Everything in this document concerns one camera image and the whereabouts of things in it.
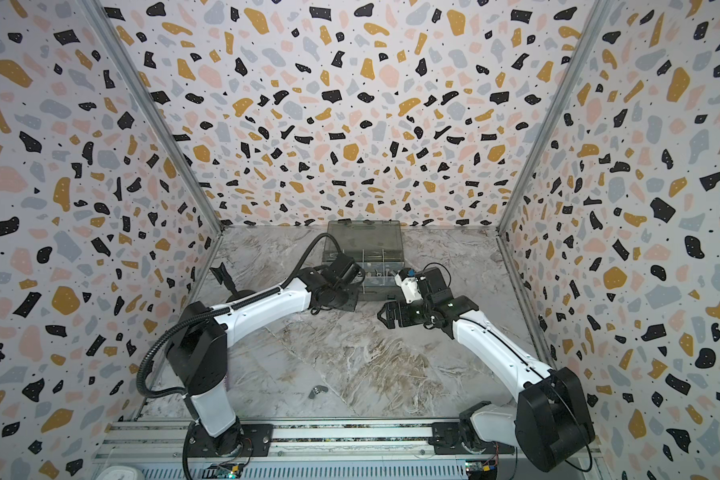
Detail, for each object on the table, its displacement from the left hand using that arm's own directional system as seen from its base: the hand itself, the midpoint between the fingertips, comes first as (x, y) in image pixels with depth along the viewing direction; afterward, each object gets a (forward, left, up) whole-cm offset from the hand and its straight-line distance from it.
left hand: (355, 300), depth 88 cm
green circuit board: (-40, +29, -12) cm, 51 cm away
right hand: (-6, -11, +2) cm, 12 cm away
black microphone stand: (+3, +37, +9) cm, 38 cm away
